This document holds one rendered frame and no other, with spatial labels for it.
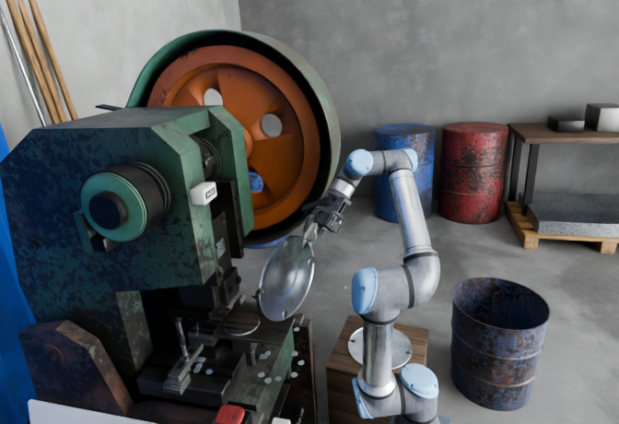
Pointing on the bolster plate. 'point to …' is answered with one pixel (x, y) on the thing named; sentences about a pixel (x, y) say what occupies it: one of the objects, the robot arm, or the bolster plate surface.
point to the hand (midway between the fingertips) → (304, 244)
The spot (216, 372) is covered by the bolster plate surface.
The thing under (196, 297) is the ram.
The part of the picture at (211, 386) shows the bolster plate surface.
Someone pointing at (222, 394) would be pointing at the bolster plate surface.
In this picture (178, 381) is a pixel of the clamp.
